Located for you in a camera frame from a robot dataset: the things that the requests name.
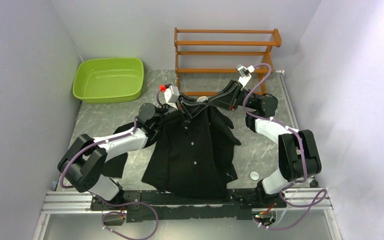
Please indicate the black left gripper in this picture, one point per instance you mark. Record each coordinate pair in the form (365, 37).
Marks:
(192, 108)

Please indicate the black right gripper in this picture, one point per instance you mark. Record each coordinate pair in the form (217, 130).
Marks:
(228, 99)

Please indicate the black button shirt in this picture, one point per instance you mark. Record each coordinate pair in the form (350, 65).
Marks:
(193, 158)

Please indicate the white round brooch back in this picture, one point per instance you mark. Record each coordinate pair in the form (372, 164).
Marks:
(254, 175)

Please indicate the orange round brooch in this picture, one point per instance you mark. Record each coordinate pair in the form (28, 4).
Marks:
(202, 99)

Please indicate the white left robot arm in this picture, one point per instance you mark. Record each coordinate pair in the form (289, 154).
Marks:
(83, 165)

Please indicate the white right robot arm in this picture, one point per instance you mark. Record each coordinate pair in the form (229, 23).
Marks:
(297, 152)

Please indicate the orange wooden shoe rack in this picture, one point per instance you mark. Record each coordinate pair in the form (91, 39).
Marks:
(219, 51)

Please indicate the green plastic basin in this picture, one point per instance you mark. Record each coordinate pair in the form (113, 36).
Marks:
(109, 80)

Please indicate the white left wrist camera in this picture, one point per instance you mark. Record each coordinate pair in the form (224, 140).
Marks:
(171, 94)

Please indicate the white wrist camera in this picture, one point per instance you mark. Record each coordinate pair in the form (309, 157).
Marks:
(171, 94)
(245, 74)

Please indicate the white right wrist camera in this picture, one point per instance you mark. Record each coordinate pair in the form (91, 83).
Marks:
(245, 74)

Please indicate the aluminium table edge rail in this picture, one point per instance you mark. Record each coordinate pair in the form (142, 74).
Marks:
(328, 213)

